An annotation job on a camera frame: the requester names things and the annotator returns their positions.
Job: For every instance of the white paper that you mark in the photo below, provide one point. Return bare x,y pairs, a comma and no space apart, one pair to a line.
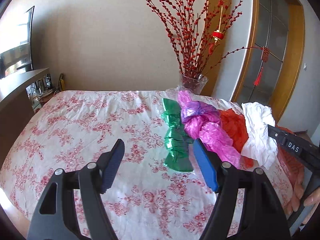
259,146

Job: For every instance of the red fu charm with tassel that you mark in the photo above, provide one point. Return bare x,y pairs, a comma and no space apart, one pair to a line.
264,58

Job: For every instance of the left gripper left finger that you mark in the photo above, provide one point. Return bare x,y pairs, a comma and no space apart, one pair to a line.
55,214

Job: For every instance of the frosted glass sliding door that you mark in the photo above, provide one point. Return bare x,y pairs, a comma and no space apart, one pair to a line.
272,33

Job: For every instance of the small red lantern ornament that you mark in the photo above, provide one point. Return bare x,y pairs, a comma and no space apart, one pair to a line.
217,34

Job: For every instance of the television screen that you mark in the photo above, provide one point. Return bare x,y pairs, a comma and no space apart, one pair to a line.
16,44

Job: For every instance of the red plastic bag small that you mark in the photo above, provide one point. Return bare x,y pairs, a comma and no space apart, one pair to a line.
234,136

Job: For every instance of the glass vase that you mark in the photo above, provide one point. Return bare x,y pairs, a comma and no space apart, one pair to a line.
194,85

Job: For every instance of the right hand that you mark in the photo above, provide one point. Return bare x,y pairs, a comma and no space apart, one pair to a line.
313,201

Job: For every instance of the dark wooden tv cabinet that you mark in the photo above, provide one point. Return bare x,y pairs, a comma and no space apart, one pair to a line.
16,108

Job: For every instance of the magenta purple plastic bag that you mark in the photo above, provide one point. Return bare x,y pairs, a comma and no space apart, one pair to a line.
202,121

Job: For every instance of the green plastic bag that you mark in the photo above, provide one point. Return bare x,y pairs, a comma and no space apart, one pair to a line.
176,141

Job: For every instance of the red berry branches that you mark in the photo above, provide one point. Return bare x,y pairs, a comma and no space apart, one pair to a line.
190,33

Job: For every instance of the floral white tablecloth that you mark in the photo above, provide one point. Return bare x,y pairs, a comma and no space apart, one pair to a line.
147,200

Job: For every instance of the clear bubble wrap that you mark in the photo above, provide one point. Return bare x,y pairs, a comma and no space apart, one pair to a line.
172,92

